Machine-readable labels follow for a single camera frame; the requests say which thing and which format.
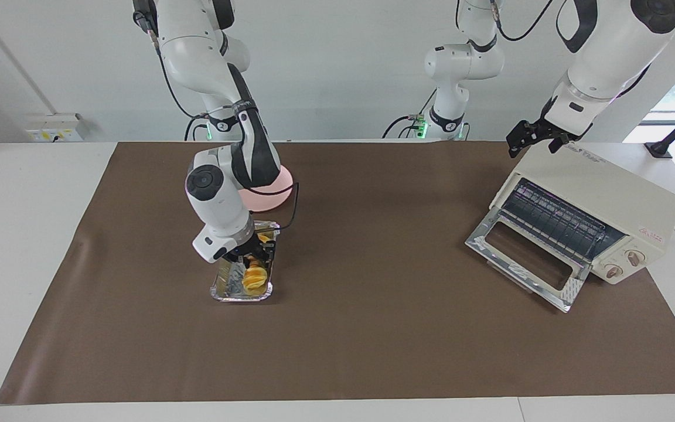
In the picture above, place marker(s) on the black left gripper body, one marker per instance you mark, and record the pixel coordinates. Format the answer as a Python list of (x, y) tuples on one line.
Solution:
[(548, 130)]

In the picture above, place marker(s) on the brown table mat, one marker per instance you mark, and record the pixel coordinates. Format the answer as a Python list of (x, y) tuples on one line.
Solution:
[(372, 340)]

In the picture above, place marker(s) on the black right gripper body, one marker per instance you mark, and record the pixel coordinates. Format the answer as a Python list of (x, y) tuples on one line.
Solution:
[(246, 247)]

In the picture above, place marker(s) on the yellow braided bread loaf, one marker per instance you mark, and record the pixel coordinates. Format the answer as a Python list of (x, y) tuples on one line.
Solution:
[(254, 281)]

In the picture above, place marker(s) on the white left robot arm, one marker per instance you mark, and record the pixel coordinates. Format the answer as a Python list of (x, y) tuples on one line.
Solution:
[(607, 53)]

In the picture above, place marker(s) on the white wall power socket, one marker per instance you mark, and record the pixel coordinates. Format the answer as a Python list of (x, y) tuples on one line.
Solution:
[(50, 129)]

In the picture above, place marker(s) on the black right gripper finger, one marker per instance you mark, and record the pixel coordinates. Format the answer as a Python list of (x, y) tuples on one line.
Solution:
[(267, 251), (242, 261)]

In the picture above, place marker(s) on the cream toaster oven body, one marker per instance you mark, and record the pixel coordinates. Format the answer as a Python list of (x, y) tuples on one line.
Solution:
[(607, 187)]

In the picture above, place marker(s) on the glass oven door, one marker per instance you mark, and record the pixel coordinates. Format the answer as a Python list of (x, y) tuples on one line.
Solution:
[(569, 290)]

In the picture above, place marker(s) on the pink round plate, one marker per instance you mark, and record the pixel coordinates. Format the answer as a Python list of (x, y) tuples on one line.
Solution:
[(273, 196)]

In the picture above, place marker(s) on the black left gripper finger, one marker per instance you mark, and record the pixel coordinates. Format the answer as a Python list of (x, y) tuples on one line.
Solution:
[(559, 143), (522, 133)]

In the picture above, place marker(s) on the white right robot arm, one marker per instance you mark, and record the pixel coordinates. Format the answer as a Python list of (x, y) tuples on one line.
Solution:
[(214, 205)]

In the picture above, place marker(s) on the beige oven knob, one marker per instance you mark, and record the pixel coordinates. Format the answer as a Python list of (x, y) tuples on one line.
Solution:
[(614, 271), (634, 257)]

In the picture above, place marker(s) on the aluminium foil baking tray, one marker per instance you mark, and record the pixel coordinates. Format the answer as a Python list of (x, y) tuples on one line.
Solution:
[(226, 288)]

